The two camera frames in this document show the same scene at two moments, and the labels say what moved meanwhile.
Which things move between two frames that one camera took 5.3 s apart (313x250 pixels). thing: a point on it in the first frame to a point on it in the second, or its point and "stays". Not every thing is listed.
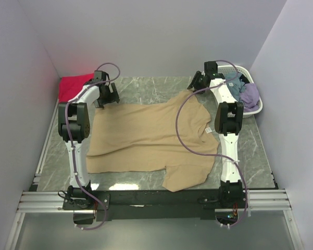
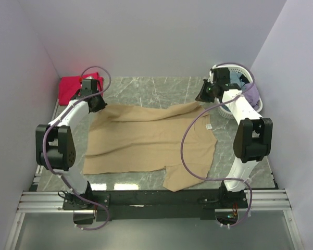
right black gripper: [193, 83] to [202, 97]
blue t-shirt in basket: [235, 84] stays
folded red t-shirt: [69, 85] stays
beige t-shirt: [137, 137] stays
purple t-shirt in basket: [250, 97] stays
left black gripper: [113, 97] to [101, 105]
